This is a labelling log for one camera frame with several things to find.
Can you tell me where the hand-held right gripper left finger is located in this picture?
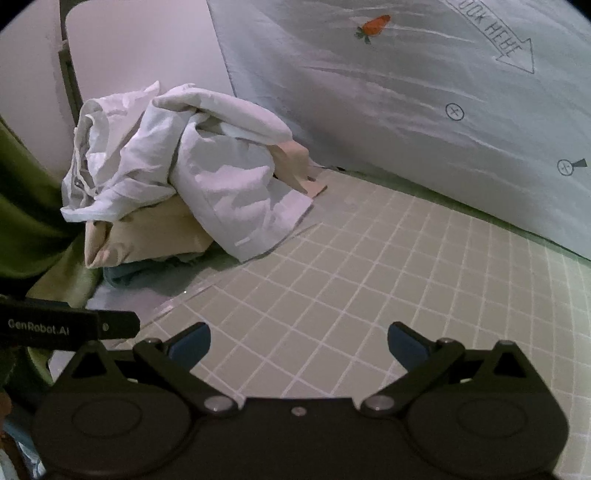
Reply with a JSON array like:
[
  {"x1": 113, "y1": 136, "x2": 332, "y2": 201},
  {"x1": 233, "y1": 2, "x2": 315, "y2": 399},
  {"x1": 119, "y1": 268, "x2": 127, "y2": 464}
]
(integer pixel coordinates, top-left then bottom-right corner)
[{"x1": 50, "y1": 322, "x2": 240, "y2": 418}]

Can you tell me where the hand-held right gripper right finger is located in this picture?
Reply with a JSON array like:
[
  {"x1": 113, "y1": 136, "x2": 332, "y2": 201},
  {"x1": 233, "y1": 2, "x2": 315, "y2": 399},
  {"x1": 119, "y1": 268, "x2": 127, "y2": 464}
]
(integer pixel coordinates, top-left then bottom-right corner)
[{"x1": 359, "y1": 322, "x2": 550, "y2": 418}]

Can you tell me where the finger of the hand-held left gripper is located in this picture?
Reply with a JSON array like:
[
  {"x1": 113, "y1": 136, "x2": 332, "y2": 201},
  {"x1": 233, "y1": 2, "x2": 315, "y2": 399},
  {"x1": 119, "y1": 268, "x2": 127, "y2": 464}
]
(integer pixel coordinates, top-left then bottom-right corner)
[{"x1": 96, "y1": 311, "x2": 140, "y2": 341}]

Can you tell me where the white garment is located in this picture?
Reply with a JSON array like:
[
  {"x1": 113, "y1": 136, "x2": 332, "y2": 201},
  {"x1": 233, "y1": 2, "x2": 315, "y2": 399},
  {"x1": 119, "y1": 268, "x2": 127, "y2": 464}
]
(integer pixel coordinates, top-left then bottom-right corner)
[{"x1": 60, "y1": 81, "x2": 315, "y2": 264}]

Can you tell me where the teal cloth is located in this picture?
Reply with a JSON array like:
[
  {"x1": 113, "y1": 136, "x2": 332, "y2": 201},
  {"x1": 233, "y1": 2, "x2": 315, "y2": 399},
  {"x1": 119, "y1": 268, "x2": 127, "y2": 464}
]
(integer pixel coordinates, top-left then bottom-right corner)
[{"x1": 102, "y1": 254, "x2": 211, "y2": 291}]

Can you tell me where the green grid mat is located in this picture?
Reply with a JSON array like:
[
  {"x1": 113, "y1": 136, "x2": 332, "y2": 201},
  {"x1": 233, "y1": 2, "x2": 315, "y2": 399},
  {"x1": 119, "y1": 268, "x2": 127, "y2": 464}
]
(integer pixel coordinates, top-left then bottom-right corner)
[{"x1": 48, "y1": 166, "x2": 591, "y2": 480}]

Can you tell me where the beige garment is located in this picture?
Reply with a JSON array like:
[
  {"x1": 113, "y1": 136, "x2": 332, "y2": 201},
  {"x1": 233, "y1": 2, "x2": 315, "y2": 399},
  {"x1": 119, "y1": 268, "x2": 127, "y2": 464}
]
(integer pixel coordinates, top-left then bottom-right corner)
[{"x1": 84, "y1": 141, "x2": 329, "y2": 271}]

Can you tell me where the olive green cloth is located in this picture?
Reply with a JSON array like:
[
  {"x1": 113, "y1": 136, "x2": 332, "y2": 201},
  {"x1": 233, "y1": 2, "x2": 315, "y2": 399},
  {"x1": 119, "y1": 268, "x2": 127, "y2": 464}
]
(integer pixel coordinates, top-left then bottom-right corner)
[{"x1": 0, "y1": 115, "x2": 101, "y2": 384}]

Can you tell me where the pale blue printed blanket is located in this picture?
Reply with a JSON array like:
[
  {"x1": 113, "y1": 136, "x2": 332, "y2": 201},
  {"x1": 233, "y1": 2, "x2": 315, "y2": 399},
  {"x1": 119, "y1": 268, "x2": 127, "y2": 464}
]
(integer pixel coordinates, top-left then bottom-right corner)
[{"x1": 205, "y1": 0, "x2": 591, "y2": 261}]

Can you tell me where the dark green frame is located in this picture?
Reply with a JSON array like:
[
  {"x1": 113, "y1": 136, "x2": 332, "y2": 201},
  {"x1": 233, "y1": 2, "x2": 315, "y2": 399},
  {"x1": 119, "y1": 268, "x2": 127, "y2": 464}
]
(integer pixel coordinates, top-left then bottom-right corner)
[{"x1": 57, "y1": 0, "x2": 85, "y2": 127}]

